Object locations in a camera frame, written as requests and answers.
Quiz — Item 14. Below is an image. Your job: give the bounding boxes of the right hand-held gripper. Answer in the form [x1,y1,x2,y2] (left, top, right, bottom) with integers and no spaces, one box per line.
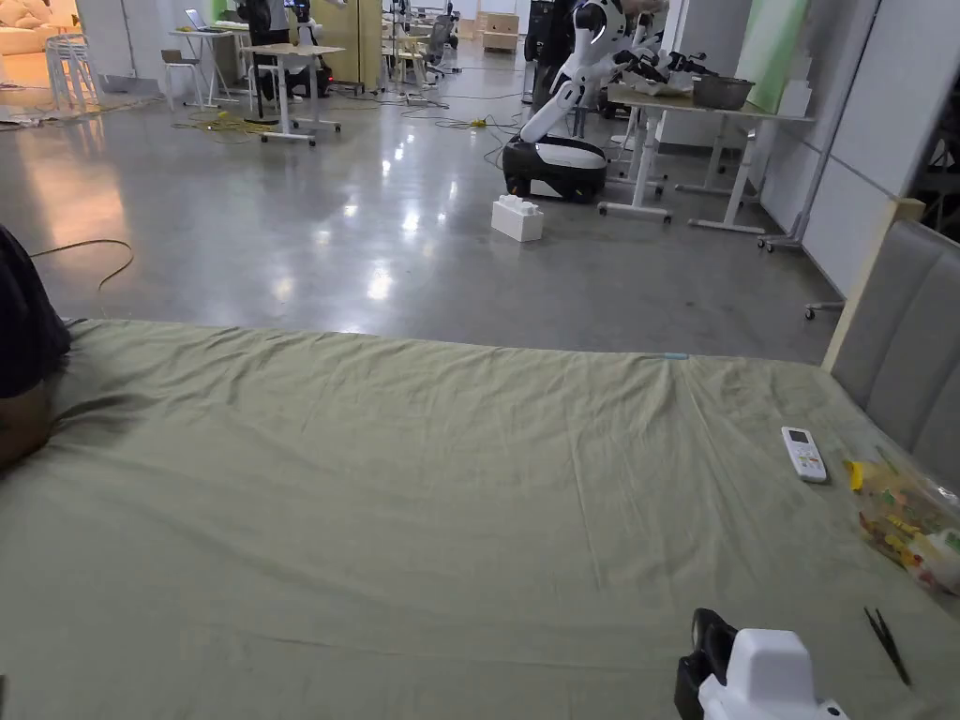
[672,607,853,720]

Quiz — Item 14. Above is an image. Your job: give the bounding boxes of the black tweezers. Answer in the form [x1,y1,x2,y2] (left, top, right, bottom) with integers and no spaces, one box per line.
[862,606,913,688]

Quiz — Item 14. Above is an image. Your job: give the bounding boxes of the clear bag of colourful pieces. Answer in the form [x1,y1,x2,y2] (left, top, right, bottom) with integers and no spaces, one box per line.
[843,448,960,598]

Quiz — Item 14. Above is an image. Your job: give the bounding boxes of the white remote control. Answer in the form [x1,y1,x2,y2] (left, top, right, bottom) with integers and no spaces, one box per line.
[780,425,830,485]

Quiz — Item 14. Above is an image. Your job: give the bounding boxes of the grey padded headboard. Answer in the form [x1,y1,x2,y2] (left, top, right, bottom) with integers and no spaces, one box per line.
[820,198,960,483]

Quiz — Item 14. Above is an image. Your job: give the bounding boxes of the bed with pale green sheet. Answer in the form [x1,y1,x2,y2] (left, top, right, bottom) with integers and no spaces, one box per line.
[0,318,960,720]

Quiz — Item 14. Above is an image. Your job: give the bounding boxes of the large white toy brick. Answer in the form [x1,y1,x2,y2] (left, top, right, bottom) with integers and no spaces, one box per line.
[490,192,548,245]

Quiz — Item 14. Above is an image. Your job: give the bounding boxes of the white wheeled robot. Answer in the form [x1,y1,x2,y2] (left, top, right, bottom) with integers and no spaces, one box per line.
[502,0,756,205]

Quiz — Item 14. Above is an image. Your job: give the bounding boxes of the white table with metal bowl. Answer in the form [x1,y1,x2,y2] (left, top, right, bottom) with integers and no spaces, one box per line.
[596,73,818,235]

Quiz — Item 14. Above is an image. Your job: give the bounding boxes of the wooden crate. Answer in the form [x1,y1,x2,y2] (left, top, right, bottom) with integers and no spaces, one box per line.
[479,10,521,55]

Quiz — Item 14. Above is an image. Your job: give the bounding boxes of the grey office chair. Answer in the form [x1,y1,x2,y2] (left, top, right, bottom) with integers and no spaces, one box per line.
[423,14,463,78]

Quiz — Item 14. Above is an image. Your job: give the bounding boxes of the white table with wooden top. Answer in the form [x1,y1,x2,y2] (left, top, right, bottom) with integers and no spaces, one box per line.
[238,42,348,148]

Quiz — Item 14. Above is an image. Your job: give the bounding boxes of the white table with laptop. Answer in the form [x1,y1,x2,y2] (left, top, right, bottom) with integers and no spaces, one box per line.
[168,7,255,111]

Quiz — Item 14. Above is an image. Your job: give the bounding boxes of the beige sofa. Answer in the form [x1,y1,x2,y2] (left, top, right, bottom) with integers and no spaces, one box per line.
[0,0,80,55]

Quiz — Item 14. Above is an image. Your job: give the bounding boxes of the black cable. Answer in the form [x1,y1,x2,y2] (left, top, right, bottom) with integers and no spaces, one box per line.
[28,239,136,293]

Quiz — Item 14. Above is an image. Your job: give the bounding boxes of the yellow cable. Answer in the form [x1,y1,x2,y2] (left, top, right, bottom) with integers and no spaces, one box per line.
[172,110,280,144]

